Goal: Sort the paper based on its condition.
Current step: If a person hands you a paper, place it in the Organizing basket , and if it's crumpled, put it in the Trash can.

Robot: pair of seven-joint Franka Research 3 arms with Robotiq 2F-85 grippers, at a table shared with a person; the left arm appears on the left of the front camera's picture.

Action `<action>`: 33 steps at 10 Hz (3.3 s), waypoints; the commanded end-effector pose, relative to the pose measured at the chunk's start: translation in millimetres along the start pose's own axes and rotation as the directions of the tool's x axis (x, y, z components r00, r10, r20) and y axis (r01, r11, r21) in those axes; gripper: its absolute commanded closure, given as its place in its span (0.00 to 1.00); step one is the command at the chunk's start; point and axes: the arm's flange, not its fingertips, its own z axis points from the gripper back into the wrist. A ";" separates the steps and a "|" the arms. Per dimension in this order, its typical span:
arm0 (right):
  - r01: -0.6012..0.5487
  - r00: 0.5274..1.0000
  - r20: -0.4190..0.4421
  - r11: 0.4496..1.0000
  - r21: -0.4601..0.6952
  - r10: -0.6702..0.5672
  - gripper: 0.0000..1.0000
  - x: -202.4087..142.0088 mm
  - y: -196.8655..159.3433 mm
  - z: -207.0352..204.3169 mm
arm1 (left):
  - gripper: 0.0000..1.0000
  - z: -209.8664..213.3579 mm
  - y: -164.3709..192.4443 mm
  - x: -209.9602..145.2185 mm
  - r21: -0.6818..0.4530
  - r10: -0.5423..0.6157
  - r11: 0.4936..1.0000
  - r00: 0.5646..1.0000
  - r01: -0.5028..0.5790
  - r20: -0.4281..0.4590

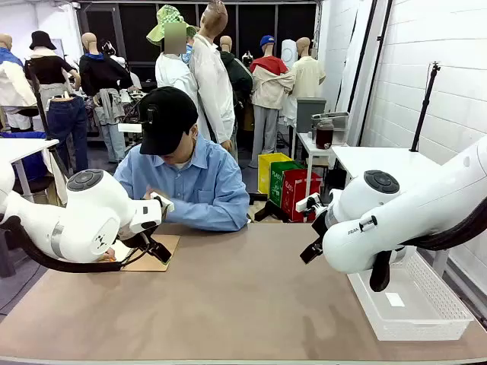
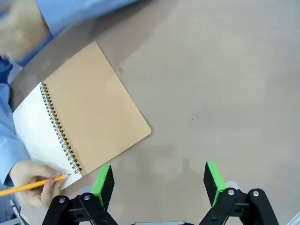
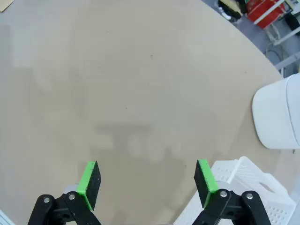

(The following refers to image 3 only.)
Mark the white perforated plastic basket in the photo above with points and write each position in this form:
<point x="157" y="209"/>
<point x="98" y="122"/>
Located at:
<point x="246" y="173"/>

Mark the white cylindrical bin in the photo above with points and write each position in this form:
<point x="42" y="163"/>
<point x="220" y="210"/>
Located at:
<point x="276" y="117"/>

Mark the red box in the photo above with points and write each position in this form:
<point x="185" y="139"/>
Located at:
<point x="262" y="11"/>

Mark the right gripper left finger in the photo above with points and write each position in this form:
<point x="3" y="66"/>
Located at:
<point x="90" y="187"/>

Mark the white metal frame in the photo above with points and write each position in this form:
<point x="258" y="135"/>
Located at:
<point x="288" y="59"/>

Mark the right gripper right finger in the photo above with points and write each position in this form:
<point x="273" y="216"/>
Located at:
<point x="201" y="182"/>

